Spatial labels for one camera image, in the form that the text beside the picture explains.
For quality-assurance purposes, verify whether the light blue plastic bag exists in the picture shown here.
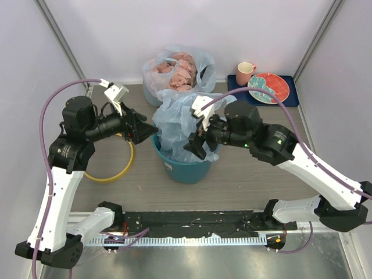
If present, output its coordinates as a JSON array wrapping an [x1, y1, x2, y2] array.
[[152, 90, 220, 163]]

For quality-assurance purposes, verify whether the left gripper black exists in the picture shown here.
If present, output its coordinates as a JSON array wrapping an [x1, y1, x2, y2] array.
[[85, 100, 158, 144]]

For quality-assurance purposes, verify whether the red blue floral plate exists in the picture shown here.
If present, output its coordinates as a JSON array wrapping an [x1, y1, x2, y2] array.
[[247, 73, 290, 105]]

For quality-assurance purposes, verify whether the white slotted cable duct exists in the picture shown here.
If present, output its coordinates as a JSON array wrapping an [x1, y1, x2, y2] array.
[[86, 234, 267, 248]]

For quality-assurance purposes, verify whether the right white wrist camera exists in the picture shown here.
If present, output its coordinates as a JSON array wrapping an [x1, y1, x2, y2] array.
[[191, 95, 214, 131]]

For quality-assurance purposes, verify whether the plastic bag with pink trash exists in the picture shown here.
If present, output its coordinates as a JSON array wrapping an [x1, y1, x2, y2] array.
[[142, 45, 217, 107]]

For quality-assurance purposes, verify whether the pink ceramic mug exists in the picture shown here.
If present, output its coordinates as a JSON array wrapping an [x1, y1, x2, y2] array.
[[235, 62, 256, 86]]

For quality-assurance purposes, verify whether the aluminium frame rail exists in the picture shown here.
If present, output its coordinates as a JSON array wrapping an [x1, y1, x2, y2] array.
[[67, 212, 338, 234]]

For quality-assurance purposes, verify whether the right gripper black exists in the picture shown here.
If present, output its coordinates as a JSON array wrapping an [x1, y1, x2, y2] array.
[[184, 109, 252, 160]]

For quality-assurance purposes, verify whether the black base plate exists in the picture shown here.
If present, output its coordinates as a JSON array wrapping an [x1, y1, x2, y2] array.
[[104, 210, 296, 238]]

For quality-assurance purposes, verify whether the teal trash bin yellow rim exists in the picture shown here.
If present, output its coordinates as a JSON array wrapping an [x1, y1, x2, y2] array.
[[151, 135, 212, 184]]

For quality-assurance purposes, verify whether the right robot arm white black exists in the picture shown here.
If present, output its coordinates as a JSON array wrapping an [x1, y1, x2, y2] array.
[[184, 96, 371, 232]]

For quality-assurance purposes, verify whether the yellow bin rim ring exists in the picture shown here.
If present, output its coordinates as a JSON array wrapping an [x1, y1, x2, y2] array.
[[84, 133, 136, 183]]

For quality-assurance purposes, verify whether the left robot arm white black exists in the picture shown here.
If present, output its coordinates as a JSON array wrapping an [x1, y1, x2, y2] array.
[[15, 96, 158, 270]]

